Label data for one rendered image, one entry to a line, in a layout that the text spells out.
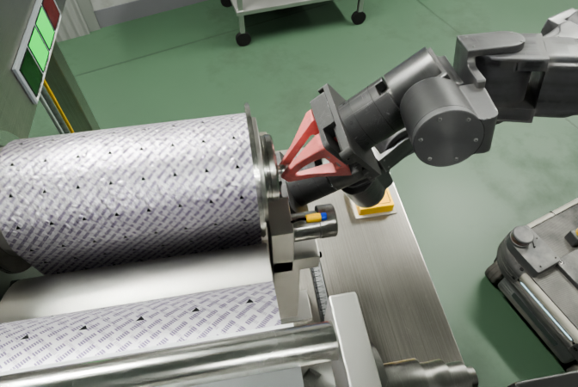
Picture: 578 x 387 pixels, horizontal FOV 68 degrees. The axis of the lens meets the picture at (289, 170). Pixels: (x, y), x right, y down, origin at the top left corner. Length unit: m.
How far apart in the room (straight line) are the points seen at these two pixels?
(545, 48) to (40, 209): 0.48
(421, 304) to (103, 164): 0.57
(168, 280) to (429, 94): 0.29
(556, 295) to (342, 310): 1.57
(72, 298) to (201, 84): 2.14
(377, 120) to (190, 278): 0.24
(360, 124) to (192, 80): 2.16
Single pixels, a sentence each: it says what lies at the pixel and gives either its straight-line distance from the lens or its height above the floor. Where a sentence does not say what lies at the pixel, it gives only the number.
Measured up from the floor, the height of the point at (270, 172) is 1.28.
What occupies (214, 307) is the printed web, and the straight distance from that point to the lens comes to 0.25.
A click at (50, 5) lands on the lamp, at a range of 0.94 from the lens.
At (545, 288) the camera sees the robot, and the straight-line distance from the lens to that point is 1.73.
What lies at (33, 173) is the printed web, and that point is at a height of 1.31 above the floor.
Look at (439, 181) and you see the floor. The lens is 2.13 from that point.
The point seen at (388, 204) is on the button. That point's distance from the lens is 0.86.
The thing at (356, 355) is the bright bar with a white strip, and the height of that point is 1.46.
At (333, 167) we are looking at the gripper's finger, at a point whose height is 1.24.
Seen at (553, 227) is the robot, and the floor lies 0.24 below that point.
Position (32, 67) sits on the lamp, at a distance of 0.80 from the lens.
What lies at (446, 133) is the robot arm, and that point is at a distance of 0.37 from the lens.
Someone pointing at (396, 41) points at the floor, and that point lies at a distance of 2.87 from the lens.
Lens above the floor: 1.62
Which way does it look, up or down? 52 degrees down
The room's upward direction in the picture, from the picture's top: straight up
